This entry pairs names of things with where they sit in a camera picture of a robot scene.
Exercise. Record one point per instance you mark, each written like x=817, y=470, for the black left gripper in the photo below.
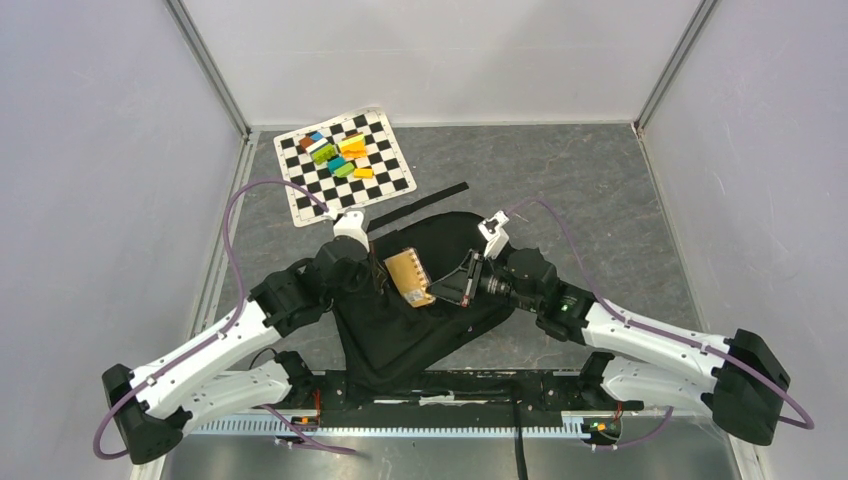
x=367, y=286

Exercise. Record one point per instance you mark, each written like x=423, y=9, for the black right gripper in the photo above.
x=461, y=286

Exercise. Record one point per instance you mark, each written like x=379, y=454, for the black student backpack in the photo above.
x=386, y=341

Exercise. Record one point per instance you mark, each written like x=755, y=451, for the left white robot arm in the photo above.
x=152, y=407

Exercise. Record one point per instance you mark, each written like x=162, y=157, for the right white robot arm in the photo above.
x=736, y=381

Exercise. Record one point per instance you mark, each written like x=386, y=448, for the yellow small toy brick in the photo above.
x=363, y=173

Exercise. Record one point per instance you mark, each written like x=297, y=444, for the light green flat brick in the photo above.
x=344, y=170

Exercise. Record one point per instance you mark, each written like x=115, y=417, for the teal toy brick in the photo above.
x=335, y=162

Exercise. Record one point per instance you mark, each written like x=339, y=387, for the black and white chess mat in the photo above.
x=350, y=161

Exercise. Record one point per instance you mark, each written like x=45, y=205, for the green toy brick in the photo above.
x=324, y=154

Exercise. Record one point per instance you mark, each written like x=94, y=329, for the orange toy brick stack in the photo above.
x=353, y=146

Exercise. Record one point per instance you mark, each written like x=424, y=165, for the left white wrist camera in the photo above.
x=350, y=236

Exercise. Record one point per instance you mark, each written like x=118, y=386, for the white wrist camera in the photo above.
x=350, y=236
x=493, y=232

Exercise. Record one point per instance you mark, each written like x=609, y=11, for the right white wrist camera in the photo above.
x=493, y=232

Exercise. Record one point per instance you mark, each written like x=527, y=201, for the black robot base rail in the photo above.
x=451, y=399

